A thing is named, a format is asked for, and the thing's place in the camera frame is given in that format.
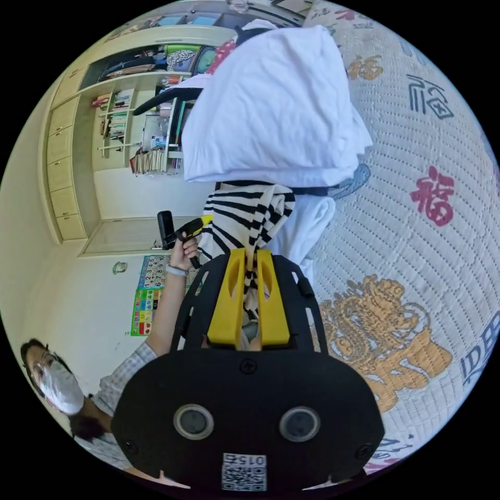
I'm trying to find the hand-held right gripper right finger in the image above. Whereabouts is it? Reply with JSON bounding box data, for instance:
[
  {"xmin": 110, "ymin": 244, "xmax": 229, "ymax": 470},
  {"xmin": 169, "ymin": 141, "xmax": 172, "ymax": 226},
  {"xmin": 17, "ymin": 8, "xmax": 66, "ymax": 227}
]
[{"xmin": 256, "ymin": 249, "xmax": 291, "ymax": 349}]

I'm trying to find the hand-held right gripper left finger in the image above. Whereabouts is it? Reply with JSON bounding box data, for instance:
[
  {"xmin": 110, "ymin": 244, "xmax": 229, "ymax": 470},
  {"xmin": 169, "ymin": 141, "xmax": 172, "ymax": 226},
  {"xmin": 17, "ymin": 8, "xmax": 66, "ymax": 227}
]
[{"xmin": 206, "ymin": 248, "xmax": 247, "ymax": 349}]

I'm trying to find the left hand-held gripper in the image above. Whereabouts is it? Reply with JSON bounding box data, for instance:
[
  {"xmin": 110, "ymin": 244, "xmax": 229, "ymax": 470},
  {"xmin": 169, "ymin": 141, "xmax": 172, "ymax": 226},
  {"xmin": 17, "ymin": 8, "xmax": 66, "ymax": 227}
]
[{"xmin": 174, "ymin": 214, "xmax": 215, "ymax": 270}]

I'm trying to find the black and white striped t-shirt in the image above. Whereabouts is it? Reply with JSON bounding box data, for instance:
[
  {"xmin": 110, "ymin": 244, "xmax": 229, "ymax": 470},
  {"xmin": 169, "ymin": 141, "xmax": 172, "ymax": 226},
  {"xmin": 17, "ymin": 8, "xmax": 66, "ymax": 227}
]
[{"xmin": 196, "ymin": 179, "xmax": 296, "ymax": 325}]

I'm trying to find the person's left forearm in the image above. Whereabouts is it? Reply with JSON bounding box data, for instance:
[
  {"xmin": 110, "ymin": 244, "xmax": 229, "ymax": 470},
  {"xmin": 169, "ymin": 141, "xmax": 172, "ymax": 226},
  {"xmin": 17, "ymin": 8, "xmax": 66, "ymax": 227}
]
[{"xmin": 145, "ymin": 264, "xmax": 189, "ymax": 353}]

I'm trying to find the person's left hand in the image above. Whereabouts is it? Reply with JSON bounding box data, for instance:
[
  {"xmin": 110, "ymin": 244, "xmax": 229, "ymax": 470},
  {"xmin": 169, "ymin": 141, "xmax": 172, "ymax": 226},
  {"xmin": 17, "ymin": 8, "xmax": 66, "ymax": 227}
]
[{"xmin": 169, "ymin": 235, "xmax": 200, "ymax": 276}]

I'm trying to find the pile of clothes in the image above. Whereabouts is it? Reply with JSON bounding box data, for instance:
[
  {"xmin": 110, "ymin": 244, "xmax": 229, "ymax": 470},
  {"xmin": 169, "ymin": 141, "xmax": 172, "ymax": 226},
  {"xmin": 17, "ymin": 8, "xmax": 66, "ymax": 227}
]
[{"xmin": 181, "ymin": 17, "xmax": 374, "ymax": 292}]

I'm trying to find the bed with printed quilt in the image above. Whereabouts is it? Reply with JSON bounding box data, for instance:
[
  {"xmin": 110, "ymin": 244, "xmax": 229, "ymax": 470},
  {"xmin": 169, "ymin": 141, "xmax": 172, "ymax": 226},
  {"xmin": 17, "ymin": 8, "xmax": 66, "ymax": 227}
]
[{"xmin": 298, "ymin": 0, "xmax": 500, "ymax": 477}]

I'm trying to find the cream cupboard with bookshelves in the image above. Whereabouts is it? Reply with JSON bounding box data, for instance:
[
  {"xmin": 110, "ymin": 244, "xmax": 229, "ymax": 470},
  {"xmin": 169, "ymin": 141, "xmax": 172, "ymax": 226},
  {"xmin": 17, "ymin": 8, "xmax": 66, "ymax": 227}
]
[{"xmin": 39, "ymin": 14, "xmax": 235, "ymax": 246}]

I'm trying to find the person's body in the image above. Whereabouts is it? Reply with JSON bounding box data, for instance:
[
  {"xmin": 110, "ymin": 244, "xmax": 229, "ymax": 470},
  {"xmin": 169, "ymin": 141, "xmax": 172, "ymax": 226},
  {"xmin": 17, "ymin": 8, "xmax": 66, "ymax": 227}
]
[{"xmin": 19, "ymin": 337, "xmax": 159, "ymax": 471}]

